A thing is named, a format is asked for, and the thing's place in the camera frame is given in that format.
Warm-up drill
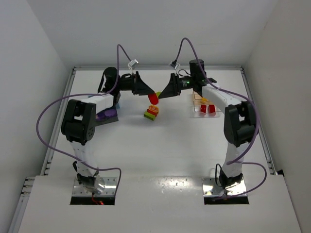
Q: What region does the red round lego piece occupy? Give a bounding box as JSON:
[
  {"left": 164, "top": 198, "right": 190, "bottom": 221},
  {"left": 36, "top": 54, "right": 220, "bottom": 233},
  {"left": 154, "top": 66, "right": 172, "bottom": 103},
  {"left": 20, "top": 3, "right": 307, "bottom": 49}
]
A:
[{"left": 148, "top": 93, "right": 159, "bottom": 105}]

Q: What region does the green red orange lego stack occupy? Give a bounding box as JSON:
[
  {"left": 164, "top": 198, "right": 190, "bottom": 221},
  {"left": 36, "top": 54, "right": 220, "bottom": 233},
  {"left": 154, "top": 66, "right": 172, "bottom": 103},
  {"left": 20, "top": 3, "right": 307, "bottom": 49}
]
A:
[{"left": 144, "top": 105, "right": 159, "bottom": 121}]

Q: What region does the red lego brick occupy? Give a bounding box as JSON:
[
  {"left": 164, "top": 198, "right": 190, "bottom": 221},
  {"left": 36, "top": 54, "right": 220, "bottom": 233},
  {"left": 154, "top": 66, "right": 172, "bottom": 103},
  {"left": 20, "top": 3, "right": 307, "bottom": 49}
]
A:
[
  {"left": 200, "top": 104, "right": 207, "bottom": 114},
  {"left": 208, "top": 104, "right": 216, "bottom": 115}
]

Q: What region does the purple round lego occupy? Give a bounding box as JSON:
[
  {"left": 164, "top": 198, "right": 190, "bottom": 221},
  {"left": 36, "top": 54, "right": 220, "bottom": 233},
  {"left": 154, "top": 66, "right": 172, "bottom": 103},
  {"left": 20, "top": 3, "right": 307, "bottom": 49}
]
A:
[{"left": 96, "top": 108, "right": 118, "bottom": 121}]

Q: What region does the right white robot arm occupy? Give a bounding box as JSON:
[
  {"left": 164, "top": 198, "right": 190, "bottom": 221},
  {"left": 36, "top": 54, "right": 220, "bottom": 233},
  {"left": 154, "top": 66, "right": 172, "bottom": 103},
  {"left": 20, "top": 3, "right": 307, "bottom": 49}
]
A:
[{"left": 159, "top": 59, "right": 258, "bottom": 188}]

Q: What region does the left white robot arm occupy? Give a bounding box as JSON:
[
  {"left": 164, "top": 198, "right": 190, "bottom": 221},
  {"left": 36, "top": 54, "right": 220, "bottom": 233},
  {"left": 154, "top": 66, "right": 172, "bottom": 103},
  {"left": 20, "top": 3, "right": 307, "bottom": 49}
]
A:
[{"left": 61, "top": 67, "right": 157, "bottom": 193}]

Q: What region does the orange translucent bin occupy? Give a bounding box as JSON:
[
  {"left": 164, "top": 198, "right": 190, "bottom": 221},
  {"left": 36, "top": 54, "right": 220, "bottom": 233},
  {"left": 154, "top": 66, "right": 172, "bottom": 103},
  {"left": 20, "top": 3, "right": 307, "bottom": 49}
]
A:
[{"left": 192, "top": 92, "right": 209, "bottom": 106}]

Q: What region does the clear plastic bin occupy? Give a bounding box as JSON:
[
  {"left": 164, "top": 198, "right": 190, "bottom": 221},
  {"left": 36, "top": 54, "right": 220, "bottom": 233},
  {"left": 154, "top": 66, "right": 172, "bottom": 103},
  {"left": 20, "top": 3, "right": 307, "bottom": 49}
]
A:
[{"left": 192, "top": 105, "right": 222, "bottom": 118}]

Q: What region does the grey plastic bin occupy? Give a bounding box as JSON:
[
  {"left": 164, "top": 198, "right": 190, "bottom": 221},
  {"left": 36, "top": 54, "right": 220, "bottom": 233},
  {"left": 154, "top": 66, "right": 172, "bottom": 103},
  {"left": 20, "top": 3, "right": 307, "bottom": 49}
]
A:
[{"left": 95, "top": 114, "right": 119, "bottom": 126}]

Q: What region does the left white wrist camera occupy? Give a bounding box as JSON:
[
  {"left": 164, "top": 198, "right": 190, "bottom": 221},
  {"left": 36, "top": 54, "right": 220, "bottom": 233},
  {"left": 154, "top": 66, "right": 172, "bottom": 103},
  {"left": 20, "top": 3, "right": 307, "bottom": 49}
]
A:
[{"left": 128, "top": 59, "right": 139, "bottom": 69}]

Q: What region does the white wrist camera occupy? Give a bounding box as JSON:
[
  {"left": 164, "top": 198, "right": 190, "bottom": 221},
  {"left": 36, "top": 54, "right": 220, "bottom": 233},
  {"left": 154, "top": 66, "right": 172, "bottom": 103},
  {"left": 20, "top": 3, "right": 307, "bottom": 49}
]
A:
[
  {"left": 128, "top": 59, "right": 139, "bottom": 69},
  {"left": 169, "top": 60, "right": 180, "bottom": 70}
]

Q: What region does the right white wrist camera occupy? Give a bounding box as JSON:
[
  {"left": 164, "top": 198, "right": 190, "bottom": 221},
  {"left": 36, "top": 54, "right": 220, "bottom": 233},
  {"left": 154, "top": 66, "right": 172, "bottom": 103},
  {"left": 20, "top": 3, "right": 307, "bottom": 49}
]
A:
[{"left": 169, "top": 60, "right": 180, "bottom": 70}]

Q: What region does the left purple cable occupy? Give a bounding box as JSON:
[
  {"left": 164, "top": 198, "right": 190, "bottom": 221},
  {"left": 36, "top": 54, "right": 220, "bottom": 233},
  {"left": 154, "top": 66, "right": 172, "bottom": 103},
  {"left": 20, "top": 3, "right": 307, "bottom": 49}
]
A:
[{"left": 36, "top": 44, "right": 137, "bottom": 192}]

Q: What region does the purple cable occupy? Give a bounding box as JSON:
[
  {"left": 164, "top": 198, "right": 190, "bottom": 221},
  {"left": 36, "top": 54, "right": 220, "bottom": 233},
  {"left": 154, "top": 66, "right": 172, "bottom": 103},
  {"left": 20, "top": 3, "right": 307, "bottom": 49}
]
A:
[
  {"left": 36, "top": 44, "right": 137, "bottom": 192},
  {"left": 171, "top": 37, "right": 268, "bottom": 201}
]

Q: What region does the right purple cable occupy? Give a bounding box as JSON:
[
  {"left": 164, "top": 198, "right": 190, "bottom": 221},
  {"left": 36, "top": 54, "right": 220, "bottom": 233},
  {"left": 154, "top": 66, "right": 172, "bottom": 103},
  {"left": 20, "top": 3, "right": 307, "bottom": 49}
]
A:
[{"left": 171, "top": 37, "right": 268, "bottom": 201}]

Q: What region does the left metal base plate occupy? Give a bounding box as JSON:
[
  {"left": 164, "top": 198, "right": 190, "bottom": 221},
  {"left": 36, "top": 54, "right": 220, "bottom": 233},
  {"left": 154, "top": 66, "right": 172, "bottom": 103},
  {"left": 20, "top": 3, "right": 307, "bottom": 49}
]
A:
[{"left": 72, "top": 177, "right": 118, "bottom": 198}]

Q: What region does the metal base plate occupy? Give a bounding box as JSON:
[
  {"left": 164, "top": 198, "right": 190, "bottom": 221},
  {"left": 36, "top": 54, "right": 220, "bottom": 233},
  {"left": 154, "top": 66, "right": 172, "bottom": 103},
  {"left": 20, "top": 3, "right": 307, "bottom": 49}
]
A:
[
  {"left": 72, "top": 177, "right": 118, "bottom": 198},
  {"left": 202, "top": 177, "right": 247, "bottom": 198}
]

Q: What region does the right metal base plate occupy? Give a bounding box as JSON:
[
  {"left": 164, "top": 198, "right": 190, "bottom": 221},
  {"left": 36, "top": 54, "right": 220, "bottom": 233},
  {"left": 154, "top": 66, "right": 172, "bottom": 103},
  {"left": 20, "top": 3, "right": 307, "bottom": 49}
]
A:
[{"left": 202, "top": 177, "right": 247, "bottom": 198}]

